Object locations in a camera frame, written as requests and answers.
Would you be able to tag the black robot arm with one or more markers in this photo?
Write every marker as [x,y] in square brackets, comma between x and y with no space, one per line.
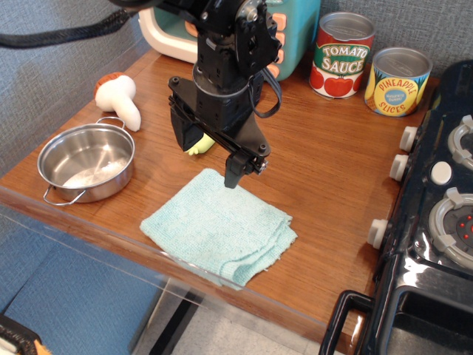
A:
[236,43]

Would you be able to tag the pineapple slices can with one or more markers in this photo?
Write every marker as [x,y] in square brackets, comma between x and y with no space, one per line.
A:
[398,78]

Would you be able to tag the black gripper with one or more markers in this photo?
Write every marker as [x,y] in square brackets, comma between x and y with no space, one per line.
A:
[227,116]

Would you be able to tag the teal toy microwave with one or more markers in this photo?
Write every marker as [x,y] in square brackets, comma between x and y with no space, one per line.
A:
[297,23]

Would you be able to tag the spoon with yellow-green handle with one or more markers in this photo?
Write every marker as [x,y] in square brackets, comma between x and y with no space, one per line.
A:
[202,146]

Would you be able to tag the light blue folded cloth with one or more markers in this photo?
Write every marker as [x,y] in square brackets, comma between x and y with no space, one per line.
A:
[224,235]

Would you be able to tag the plush white mushroom toy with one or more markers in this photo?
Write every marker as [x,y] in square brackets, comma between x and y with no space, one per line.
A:
[115,92]

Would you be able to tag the tomato sauce can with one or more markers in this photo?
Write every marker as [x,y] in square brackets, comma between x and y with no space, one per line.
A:
[343,45]

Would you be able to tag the black toy stove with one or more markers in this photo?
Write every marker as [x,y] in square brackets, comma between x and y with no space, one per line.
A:
[422,302]

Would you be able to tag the small stainless steel pot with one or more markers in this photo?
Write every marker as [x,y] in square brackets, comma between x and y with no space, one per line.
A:
[87,163]

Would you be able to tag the clear acrylic table guard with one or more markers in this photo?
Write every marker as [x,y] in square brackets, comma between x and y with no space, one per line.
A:
[88,296]

